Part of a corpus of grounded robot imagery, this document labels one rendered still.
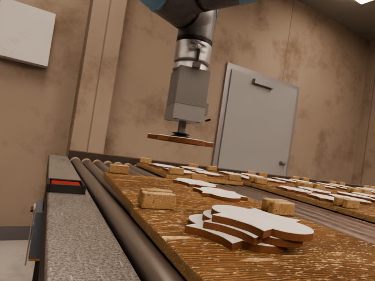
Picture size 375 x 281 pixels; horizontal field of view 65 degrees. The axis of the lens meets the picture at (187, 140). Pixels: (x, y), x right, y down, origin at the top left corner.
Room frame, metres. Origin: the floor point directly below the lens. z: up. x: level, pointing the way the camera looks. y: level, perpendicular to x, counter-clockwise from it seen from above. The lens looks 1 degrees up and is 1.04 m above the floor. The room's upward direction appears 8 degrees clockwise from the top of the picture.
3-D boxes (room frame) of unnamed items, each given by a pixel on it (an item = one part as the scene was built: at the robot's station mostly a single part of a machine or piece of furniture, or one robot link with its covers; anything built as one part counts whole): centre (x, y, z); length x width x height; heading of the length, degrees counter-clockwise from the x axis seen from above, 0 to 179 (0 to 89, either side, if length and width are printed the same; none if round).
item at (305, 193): (1.14, -0.54, 0.94); 0.41 x 0.35 x 0.04; 24
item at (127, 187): (0.76, -0.01, 0.93); 0.41 x 0.35 x 0.02; 23
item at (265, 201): (0.63, -0.21, 0.95); 0.06 x 0.02 x 0.03; 113
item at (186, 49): (0.60, 0.01, 1.23); 0.08 x 0.08 x 0.05
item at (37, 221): (0.82, 0.34, 0.77); 0.14 x 0.11 x 0.18; 25
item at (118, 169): (0.89, 0.19, 0.95); 0.06 x 0.02 x 0.03; 113
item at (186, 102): (0.61, 0.00, 1.15); 0.10 x 0.09 x 0.16; 105
